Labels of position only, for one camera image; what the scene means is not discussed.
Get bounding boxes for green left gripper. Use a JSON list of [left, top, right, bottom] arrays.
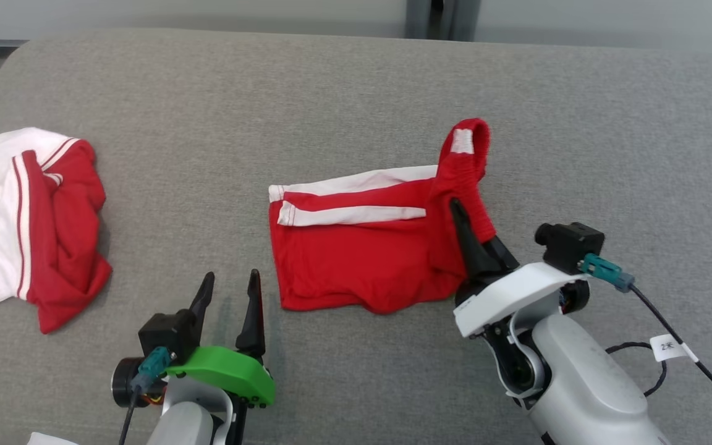
[[112, 269, 277, 409]]

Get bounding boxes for teal right camera connector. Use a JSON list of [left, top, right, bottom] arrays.
[[578, 253, 637, 293]]

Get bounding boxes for white cable tag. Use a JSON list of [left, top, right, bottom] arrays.
[[649, 333, 700, 363]]

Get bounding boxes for black camera cable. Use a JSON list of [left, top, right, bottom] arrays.
[[628, 282, 712, 445], [117, 386, 141, 445]]

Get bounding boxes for black left camera cable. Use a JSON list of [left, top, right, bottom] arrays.
[[117, 386, 141, 445]]

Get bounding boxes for red shorts white stripes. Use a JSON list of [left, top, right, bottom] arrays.
[[268, 117, 498, 316]]

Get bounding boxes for red shirt white sleeves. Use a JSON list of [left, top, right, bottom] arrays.
[[0, 127, 113, 335]]

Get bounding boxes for teal left camera connector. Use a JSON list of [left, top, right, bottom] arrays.
[[130, 345, 175, 394]]

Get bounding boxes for grey partition post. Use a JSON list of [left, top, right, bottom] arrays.
[[405, 0, 481, 41]]

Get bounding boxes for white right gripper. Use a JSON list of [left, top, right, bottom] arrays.
[[449, 198, 592, 339]]

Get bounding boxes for black right camera cable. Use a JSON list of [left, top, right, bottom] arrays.
[[628, 282, 712, 445]]

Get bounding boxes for teal camera connector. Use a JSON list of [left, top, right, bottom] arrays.
[[578, 253, 637, 293], [130, 345, 175, 394]]

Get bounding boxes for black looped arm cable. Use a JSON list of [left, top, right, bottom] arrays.
[[606, 341, 669, 398]]

